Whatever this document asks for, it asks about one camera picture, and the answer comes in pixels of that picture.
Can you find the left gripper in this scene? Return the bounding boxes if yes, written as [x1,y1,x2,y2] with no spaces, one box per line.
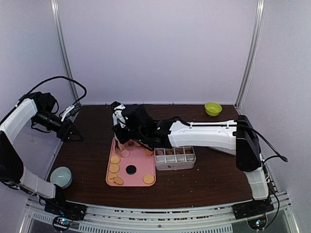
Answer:
[33,110,84,142]

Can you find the metal serving tongs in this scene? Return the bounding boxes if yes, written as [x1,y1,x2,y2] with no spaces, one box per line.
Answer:
[114,140,123,156]

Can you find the pink round cookie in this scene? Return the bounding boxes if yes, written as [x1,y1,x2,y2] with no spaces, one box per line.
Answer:
[121,150,130,158]
[156,150,164,155]

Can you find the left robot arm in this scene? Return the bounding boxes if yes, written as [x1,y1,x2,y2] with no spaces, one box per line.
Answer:
[0,92,84,216]

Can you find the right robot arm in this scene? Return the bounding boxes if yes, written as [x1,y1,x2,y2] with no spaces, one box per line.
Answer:
[111,101,269,215]

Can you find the pink plastic tray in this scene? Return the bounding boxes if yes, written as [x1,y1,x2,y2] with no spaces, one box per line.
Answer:
[105,139,156,187]

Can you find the black sandwich cookie lower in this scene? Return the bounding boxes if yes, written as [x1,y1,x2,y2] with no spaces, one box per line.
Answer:
[126,165,137,175]

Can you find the white divided cookie tin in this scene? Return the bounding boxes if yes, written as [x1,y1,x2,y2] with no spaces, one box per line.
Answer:
[154,147,196,171]

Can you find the round tan cookie bottom right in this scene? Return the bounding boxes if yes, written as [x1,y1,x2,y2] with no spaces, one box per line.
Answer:
[143,174,155,184]

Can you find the round cookie red mark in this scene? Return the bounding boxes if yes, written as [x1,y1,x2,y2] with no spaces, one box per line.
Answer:
[107,174,118,183]

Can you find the green plastic bowl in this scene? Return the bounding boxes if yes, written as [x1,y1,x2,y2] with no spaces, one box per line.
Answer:
[205,102,222,117]

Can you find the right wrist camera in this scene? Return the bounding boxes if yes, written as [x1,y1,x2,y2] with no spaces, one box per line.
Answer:
[111,101,126,128]

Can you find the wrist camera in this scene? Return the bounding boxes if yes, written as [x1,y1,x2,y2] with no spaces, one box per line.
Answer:
[59,103,82,122]
[111,101,126,128]

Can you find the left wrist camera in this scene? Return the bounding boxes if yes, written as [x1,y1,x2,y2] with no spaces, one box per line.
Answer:
[59,103,82,122]

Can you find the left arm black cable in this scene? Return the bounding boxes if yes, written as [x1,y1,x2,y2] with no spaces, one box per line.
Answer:
[19,76,87,107]

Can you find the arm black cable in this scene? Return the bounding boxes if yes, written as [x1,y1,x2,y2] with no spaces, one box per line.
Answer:
[19,76,87,107]
[242,125,289,166]

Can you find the right frame post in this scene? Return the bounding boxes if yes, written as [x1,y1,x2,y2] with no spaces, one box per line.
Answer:
[235,0,266,112]

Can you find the frame post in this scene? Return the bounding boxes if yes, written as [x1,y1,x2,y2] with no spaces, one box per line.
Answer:
[51,0,81,105]
[235,0,266,112]

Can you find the left frame post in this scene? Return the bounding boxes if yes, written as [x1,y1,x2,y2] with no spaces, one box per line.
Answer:
[51,0,81,105]

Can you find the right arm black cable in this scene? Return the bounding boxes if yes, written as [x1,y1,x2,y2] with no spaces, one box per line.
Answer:
[242,125,289,166]

